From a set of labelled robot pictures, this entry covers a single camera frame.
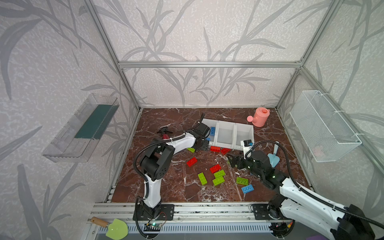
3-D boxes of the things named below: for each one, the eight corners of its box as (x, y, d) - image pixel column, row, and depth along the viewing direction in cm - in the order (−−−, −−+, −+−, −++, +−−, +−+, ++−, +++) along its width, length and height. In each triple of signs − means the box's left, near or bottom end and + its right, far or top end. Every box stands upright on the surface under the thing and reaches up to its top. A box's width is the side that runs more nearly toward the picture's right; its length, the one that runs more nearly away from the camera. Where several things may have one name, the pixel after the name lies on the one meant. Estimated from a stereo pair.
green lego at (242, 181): (236, 183, 85) (236, 181, 83) (236, 177, 87) (237, 176, 85) (247, 185, 84) (248, 184, 82) (247, 180, 86) (248, 179, 84)
